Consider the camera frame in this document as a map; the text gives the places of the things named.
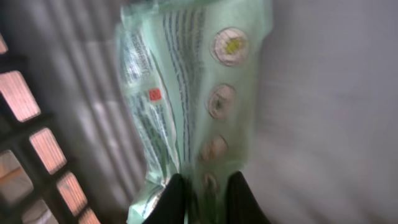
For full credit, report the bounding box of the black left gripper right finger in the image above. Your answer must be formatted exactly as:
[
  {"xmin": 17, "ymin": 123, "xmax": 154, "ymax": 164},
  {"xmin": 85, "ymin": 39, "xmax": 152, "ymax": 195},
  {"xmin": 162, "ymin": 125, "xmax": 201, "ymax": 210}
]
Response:
[{"xmin": 226, "ymin": 171, "xmax": 271, "ymax": 224}]

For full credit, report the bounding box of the light green wipes packet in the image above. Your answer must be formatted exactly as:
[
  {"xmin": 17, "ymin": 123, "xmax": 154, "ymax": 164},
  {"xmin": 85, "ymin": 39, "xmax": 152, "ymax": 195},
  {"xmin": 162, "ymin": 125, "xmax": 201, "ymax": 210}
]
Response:
[{"xmin": 116, "ymin": 0, "xmax": 273, "ymax": 223}]

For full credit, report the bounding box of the grey plastic mesh basket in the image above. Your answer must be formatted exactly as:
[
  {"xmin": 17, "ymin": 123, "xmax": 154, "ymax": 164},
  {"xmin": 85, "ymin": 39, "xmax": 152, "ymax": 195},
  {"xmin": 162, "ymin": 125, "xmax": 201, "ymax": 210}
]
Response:
[{"xmin": 1, "ymin": 1, "xmax": 397, "ymax": 223}]

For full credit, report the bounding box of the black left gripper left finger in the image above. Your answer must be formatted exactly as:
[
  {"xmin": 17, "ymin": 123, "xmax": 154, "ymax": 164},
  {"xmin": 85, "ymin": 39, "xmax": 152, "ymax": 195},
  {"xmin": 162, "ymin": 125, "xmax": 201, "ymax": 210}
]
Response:
[{"xmin": 143, "ymin": 174, "xmax": 186, "ymax": 224}]

